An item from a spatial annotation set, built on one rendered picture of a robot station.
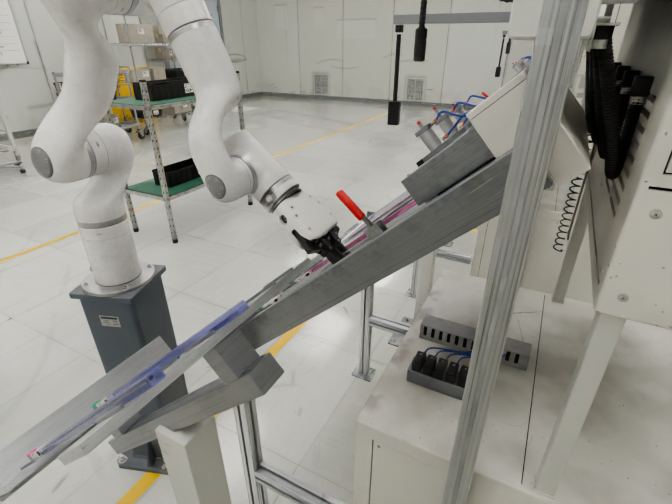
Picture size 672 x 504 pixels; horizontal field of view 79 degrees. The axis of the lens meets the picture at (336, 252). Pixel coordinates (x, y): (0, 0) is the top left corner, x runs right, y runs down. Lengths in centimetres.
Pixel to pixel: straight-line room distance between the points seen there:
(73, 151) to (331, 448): 123
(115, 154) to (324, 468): 118
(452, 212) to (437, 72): 913
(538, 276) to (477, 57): 761
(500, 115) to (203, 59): 52
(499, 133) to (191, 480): 64
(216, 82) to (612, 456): 100
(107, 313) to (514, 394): 106
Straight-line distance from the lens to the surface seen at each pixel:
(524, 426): 97
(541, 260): 220
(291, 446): 164
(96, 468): 179
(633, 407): 111
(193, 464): 69
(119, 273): 125
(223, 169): 75
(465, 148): 59
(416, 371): 96
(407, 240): 61
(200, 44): 83
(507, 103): 56
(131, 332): 131
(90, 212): 119
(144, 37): 737
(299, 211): 77
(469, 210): 57
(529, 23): 49
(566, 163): 56
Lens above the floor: 131
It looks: 28 degrees down
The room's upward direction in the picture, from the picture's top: straight up
